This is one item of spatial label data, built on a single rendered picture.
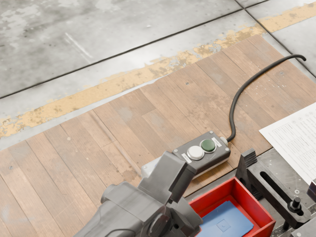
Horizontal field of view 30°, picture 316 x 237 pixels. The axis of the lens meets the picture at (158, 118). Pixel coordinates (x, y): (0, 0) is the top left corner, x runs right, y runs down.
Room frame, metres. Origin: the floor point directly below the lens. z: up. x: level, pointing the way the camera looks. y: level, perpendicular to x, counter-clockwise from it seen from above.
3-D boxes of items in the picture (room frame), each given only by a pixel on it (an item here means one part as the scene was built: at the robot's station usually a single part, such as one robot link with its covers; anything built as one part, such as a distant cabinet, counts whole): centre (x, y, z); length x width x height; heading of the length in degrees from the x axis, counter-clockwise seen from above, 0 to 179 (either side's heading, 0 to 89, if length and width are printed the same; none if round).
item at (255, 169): (0.63, -0.24, 0.95); 0.15 x 0.03 x 0.10; 39
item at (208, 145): (0.76, -0.11, 0.93); 0.03 x 0.03 x 0.02
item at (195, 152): (0.74, -0.08, 0.93); 0.03 x 0.03 x 0.02
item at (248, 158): (0.68, -0.20, 0.95); 0.06 x 0.03 x 0.09; 39
